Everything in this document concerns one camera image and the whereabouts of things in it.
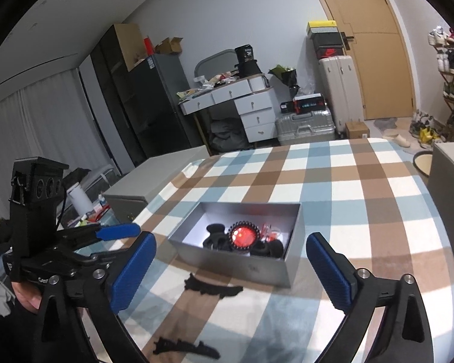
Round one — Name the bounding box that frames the black long hair clip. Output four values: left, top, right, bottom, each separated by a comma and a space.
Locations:
184, 274, 243, 299
153, 337, 220, 360

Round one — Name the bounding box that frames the black claw hair clip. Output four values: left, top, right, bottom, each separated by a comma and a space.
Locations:
202, 223, 232, 252

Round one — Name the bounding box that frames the black spiral hair tie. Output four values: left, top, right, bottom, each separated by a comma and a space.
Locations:
226, 220, 259, 253

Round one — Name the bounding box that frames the red round badge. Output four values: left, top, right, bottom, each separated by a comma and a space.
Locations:
230, 226, 257, 248

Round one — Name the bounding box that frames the small red clear hair clip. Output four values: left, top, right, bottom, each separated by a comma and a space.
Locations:
261, 224, 277, 241

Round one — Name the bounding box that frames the person's left hand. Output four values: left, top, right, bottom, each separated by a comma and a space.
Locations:
11, 282, 41, 313

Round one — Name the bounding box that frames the white thermos bottle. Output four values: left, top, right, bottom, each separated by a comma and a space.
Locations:
67, 183, 94, 215

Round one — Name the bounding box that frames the grey left nightstand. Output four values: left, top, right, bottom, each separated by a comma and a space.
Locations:
104, 146, 209, 223

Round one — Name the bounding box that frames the checkered plaid tablecloth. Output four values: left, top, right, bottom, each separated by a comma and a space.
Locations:
120, 139, 454, 362

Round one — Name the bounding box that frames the silver grey open box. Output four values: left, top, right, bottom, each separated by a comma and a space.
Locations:
168, 201, 305, 289

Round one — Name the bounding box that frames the black refrigerator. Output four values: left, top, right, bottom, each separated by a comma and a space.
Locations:
125, 54, 202, 157

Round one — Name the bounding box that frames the dark wardrobe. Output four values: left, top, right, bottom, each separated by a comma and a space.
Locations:
90, 24, 148, 166

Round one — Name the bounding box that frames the open cardboard box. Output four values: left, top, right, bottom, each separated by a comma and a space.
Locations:
155, 37, 183, 55

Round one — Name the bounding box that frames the white drawer desk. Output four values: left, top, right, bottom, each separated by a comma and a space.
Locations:
178, 74, 281, 144

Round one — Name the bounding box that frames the grey arched mirror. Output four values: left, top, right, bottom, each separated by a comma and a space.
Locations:
194, 49, 239, 80

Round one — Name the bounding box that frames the silver aluminium suitcase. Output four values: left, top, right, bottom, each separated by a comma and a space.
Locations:
275, 109, 336, 146

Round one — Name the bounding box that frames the small cardboard box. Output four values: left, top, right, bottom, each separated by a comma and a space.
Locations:
345, 121, 370, 139

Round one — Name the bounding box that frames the black red box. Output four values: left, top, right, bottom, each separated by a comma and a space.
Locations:
280, 93, 326, 115

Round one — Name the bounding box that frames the green flower bouquet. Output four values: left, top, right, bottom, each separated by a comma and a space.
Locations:
268, 65, 299, 98

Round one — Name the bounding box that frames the white upright suitcase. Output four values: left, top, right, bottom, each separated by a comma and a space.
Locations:
319, 56, 364, 135

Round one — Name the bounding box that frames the wooden shoe rack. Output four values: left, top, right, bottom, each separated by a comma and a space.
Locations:
427, 25, 454, 142

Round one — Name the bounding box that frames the black shoe box stack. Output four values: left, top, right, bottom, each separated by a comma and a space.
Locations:
308, 32, 344, 60

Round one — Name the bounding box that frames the yellow shoe box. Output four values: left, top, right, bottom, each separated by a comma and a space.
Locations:
307, 21, 338, 38

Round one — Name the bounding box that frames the wooden door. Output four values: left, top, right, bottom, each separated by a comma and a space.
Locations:
321, 0, 414, 120

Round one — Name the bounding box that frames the black camera box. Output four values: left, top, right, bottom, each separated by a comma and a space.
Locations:
9, 156, 69, 214

